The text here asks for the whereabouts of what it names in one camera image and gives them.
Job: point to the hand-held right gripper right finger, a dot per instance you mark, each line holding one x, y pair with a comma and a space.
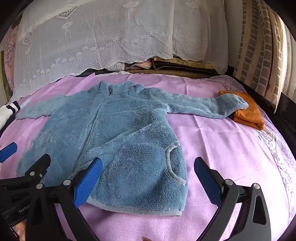
205, 183

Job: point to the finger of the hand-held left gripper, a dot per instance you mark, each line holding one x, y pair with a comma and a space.
41, 163
9, 150

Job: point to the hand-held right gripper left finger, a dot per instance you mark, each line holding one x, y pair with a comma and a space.
89, 183

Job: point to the blue fleece jacket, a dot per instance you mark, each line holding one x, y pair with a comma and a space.
115, 139

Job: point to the white garment with navy stripes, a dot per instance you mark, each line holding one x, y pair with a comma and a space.
4, 115

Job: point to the pink bed sheet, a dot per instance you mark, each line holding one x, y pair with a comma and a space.
219, 143

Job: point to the purple floral bed sheet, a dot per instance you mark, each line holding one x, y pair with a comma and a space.
279, 157

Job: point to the folded orange garment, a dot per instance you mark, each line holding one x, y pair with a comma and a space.
252, 113

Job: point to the pink floral quilt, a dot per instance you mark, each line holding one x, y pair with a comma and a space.
10, 51

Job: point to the brick pattern curtain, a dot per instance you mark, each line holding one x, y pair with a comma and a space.
254, 46

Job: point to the white lace cover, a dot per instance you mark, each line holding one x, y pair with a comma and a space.
115, 34

